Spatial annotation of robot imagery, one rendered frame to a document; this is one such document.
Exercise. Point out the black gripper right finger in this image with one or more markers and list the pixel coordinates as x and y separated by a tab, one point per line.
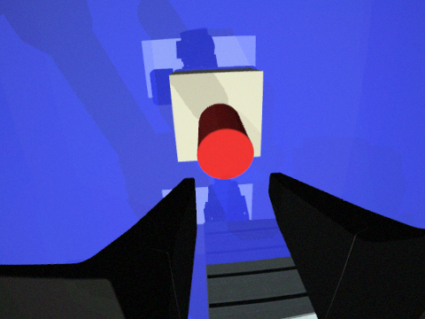
354	263

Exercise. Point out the cream rectangular block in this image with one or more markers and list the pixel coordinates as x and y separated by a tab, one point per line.
193	91

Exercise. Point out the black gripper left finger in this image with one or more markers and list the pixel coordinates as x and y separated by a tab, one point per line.
143	274

